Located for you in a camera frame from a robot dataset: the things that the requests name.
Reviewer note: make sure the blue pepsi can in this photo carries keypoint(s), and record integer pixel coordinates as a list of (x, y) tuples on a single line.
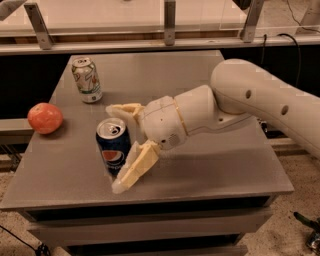
[(114, 143)]

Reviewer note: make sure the metal glass railing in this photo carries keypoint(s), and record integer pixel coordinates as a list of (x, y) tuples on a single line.
[(102, 26)]

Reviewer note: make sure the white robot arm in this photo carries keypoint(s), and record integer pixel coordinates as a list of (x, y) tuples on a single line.
[(238, 90)]

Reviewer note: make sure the grey drawer cabinet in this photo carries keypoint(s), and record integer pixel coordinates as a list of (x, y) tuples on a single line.
[(199, 199)]

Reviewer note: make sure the red apple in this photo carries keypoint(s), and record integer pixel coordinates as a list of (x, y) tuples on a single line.
[(45, 118)]

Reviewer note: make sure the white green soda can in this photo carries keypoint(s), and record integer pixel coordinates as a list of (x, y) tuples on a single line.
[(87, 80)]

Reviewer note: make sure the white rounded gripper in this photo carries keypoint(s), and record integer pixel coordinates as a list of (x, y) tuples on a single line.
[(160, 120)]

